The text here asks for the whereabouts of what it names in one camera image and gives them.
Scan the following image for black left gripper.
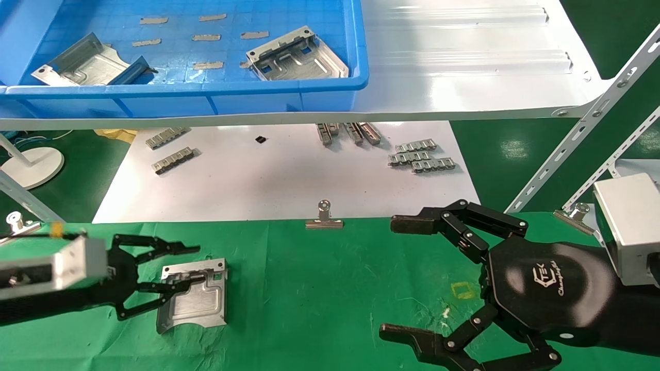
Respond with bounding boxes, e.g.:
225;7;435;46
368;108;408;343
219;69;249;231
102;234;208;322

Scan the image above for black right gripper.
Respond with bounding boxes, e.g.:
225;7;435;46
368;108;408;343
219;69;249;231
379;200;625;371

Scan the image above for stamped sheet metal bracket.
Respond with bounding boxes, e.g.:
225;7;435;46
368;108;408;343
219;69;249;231
246;26;350;82
156;258;228;335

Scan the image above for green cloth mat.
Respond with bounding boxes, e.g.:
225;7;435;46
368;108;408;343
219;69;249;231
0;212;660;371

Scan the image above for silver binder clip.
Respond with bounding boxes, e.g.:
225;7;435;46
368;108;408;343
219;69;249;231
305;199;345;230
554;203;599;236
0;211;43;244

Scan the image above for white board sheet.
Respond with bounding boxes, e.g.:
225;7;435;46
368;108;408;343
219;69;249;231
92;121;481;224

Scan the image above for yellow crumpled bag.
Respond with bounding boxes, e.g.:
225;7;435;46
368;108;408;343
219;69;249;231
94;129;139;144

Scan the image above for white perforated angle strut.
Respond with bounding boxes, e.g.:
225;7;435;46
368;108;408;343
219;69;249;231
0;170;65;224
561;107;660;212
505;38;660;215

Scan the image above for white round stand base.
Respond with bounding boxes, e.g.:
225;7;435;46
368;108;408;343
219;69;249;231
0;135;65;190

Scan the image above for blue plastic bin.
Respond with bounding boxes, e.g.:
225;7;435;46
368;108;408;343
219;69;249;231
0;0;370;120

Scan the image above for white metal shelf sheet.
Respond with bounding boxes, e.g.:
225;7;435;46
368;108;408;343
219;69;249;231
0;0;615;131

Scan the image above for bent sheet metal part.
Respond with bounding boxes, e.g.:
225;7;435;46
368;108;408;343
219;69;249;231
31;32;157;87

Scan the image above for thin loose cables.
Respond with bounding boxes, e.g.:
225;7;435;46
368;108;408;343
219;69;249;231
0;130;74;153

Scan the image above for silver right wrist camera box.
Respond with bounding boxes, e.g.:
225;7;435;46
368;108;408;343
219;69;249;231
592;173;660;288

